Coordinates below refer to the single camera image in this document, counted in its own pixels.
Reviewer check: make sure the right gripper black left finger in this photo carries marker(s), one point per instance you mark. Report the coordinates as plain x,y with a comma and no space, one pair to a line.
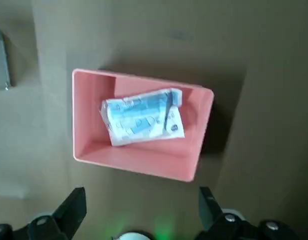
66,220

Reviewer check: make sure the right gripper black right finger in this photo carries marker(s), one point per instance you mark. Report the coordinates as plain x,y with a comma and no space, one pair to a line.
219,227

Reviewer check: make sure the new mask packet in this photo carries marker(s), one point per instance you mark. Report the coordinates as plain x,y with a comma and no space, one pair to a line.
138,117

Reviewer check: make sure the pink plastic box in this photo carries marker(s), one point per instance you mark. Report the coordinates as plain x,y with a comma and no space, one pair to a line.
143,160

